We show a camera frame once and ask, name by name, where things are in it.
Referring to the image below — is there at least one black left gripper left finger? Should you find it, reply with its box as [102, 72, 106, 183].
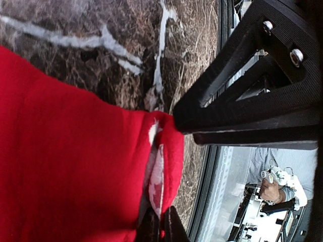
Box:
[136, 207, 160, 242]

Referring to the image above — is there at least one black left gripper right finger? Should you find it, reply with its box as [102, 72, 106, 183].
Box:
[164, 206, 190, 242]

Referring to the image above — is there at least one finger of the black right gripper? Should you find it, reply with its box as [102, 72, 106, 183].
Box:
[174, 1, 322, 150]

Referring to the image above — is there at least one red santa sock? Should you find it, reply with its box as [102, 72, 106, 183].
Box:
[1, 47, 184, 241]

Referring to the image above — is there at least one person in striped shirt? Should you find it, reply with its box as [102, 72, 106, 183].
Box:
[247, 147, 318, 205]

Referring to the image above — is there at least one white slotted cable duct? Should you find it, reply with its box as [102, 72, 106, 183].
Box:
[197, 146, 233, 241]

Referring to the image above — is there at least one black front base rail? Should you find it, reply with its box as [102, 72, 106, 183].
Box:
[187, 0, 234, 241]

